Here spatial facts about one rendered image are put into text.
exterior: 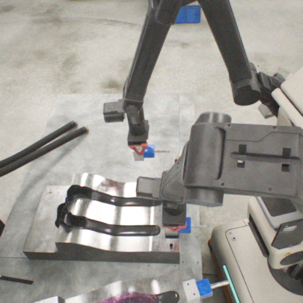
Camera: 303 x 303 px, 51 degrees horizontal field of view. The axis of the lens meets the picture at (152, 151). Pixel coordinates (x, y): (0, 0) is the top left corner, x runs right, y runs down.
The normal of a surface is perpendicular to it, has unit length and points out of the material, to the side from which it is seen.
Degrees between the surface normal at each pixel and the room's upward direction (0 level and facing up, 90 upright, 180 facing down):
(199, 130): 47
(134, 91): 92
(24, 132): 0
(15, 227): 0
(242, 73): 94
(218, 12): 107
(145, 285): 28
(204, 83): 0
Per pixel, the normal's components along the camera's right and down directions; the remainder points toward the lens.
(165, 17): 0.03, 0.89
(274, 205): -0.06, -0.67
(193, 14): -0.09, 0.75
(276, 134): -0.28, -0.25
